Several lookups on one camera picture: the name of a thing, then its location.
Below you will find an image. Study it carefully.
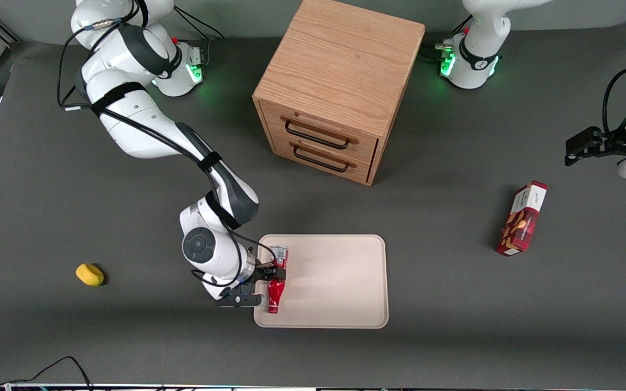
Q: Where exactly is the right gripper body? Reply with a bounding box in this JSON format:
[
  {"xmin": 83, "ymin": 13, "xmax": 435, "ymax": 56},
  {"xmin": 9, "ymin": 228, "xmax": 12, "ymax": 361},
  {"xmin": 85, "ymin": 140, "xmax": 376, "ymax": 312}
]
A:
[{"xmin": 249, "ymin": 257, "xmax": 271, "ymax": 294}]

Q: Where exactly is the wooden drawer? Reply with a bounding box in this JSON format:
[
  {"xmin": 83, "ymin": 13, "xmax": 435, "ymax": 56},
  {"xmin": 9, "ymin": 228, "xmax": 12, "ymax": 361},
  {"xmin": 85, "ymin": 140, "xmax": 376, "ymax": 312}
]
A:
[
  {"xmin": 270, "ymin": 133, "xmax": 377, "ymax": 184},
  {"xmin": 261, "ymin": 102, "xmax": 380, "ymax": 163}
]

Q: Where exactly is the black base cable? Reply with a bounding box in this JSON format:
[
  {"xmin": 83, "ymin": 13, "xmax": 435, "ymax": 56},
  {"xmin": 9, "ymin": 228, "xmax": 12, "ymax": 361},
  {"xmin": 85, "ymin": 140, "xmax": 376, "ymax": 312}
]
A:
[{"xmin": 173, "ymin": 7, "xmax": 227, "ymax": 40}]

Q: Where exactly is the beige rectangular tray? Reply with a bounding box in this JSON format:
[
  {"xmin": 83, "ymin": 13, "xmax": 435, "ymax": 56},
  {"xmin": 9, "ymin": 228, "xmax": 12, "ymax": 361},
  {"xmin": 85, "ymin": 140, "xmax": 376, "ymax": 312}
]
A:
[{"xmin": 253, "ymin": 234, "xmax": 389, "ymax": 330}]

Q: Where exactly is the black loose cable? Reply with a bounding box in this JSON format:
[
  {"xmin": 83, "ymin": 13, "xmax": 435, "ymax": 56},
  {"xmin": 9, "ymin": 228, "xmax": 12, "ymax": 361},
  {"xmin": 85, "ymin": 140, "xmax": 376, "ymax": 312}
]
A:
[{"xmin": 0, "ymin": 356, "xmax": 94, "ymax": 391}]

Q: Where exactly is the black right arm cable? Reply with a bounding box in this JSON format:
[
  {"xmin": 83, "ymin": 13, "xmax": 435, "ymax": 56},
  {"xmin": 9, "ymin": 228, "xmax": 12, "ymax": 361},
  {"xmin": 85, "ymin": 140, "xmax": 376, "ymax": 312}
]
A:
[{"xmin": 57, "ymin": 0, "xmax": 262, "ymax": 288}]

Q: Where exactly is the black drawer handle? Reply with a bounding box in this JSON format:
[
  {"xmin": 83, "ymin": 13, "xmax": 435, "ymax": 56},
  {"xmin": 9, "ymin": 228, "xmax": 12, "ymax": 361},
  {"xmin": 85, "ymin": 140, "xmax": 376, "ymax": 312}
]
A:
[
  {"xmin": 284, "ymin": 119, "xmax": 350, "ymax": 150},
  {"xmin": 292, "ymin": 144, "xmax": 350, "ymax": 173}
]

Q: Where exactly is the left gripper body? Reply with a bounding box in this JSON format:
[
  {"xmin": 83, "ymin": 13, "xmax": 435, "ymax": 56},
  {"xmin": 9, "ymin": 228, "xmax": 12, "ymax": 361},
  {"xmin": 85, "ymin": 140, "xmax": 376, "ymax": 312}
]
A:
[{"xmin": 598, "ymin": 133, "xmax": 626, "ymax": 159}]

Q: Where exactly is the red snack box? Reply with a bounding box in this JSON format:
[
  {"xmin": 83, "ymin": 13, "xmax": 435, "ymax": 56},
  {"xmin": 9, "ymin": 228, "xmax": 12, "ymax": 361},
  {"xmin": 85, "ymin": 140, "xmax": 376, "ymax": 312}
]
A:
[{"xmin": 496, "ymin": 181, "xmax": 548, "ymax": 257}]

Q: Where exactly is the wooden drawer cabinet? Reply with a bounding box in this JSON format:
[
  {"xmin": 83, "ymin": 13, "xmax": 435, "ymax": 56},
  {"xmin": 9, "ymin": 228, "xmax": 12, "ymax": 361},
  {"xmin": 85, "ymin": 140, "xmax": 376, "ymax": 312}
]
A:
[{"xmin": 252, "ymin": 0, "xmax": 426, "ymax": 186}]

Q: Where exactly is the red coke bottle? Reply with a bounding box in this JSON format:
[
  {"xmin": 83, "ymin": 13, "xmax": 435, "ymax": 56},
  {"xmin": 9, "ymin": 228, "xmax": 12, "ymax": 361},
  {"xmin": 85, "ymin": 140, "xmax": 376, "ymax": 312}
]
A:
[{"xmin": 266, "ymin": 245, "xmax": 290, "ymax": 315}]

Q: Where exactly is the yellow sponge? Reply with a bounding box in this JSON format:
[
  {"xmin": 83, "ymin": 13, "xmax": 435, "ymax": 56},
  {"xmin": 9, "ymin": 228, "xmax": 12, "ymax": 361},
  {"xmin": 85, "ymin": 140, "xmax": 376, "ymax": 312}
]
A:
[{"xmin": 76, "ymin": 263, "xmax": 105, "ymax": 287}]

